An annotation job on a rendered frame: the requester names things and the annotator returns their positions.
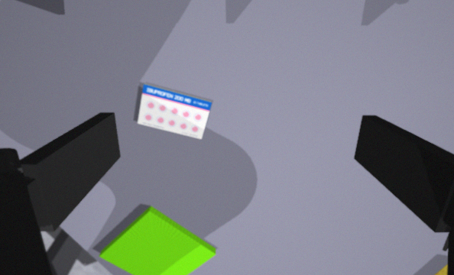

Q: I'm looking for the green flat box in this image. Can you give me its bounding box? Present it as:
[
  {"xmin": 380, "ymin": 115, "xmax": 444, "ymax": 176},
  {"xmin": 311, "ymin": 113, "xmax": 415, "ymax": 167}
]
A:
[{"xmin": 99, "ymin": 206, "xmax": 216, "ymax": 275}]

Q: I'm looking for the ibuprofen blister pack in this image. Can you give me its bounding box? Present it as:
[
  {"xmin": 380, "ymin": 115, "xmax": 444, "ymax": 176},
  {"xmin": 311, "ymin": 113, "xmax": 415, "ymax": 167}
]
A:
[{"xmin": 138, "ymin": 83, "xmax": 212, "ymax": 139}]

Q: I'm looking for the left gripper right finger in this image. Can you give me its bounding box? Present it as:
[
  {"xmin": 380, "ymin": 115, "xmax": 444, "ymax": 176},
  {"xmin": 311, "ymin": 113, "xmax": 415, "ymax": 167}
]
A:
[{"xmin": 354, "ymin": 115, "xmax": 454, "ymax": 275}]

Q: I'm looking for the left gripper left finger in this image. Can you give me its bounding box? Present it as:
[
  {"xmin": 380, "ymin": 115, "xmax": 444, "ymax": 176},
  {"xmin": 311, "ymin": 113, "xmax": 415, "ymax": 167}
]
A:
[{"xmin": 0, "ymin": 112, "xmax": 120, "ymax": 275}]

